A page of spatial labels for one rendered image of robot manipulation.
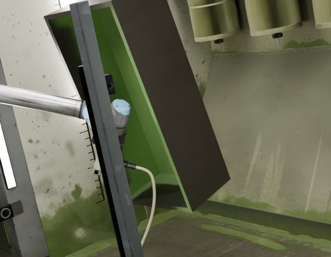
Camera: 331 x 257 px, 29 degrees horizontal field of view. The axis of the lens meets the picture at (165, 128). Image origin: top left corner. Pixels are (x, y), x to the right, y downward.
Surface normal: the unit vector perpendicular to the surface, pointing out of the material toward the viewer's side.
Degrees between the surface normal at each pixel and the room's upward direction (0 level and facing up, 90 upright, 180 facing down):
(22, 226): 90
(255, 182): 57
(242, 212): 91
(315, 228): 90
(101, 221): 90
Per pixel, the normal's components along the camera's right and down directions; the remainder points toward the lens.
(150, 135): -0.65, 0.47
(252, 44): -0.77, 0.27
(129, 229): 0.61, 0.04
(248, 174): -0.76, -0.29
